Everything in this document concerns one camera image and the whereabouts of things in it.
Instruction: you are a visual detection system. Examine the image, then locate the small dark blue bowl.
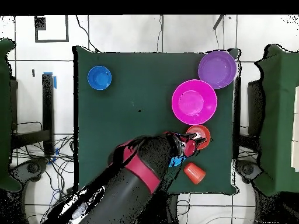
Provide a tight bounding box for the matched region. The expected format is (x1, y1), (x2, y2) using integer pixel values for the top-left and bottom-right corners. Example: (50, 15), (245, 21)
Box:
(87, 65), (113, 91)

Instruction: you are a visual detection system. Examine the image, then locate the orange plastic cup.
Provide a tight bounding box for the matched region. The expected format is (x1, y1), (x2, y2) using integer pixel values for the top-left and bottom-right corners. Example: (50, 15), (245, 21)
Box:
(183, 162), (207, 186)

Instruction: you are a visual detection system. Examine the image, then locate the green cloth side table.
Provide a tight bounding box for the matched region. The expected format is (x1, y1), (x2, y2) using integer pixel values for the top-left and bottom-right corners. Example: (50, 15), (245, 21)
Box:
(0, 38), (23, 193)
(254, 44), (299, 197)

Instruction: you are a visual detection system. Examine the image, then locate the large light blue bowl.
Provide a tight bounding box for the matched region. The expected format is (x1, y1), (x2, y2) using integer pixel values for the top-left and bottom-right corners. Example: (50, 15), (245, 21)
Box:
(168, 156), (187, 168)

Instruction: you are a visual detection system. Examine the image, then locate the black metal stand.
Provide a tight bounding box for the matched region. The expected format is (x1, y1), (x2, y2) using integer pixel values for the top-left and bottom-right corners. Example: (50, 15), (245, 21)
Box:
(10, 73), (55, 156)

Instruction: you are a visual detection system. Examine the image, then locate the dark green tablecloth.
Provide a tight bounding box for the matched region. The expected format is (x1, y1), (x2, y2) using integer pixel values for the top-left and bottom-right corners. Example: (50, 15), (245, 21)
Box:
(72, 45), (239, 195)

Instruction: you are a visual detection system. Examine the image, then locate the white box stack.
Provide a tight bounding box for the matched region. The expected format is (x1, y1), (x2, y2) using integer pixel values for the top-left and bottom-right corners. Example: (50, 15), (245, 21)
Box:
(290, 86), (299, 172)

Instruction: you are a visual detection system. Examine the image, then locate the large purple plastic bowl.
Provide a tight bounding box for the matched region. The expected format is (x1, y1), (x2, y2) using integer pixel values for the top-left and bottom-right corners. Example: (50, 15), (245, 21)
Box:
(197, 50), (238, 89)

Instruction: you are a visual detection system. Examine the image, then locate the large pink plastic bowl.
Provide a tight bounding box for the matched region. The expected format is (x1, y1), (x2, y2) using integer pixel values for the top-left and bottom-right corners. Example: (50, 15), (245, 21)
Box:
(171, 79), (218, 125)

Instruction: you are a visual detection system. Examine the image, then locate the tangle of black cables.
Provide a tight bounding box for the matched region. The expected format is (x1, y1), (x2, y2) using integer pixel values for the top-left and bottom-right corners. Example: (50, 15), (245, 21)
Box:
(11, 135), (78, 224)

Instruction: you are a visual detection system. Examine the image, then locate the thin black floor cable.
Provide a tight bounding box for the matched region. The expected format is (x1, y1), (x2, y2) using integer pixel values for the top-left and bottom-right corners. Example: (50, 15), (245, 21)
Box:
(75, 15), (99, 53)

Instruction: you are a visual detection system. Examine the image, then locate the orange plastic bowl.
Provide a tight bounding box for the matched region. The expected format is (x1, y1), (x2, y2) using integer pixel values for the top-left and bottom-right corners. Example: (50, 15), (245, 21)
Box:
(186, 124), (211, 151)

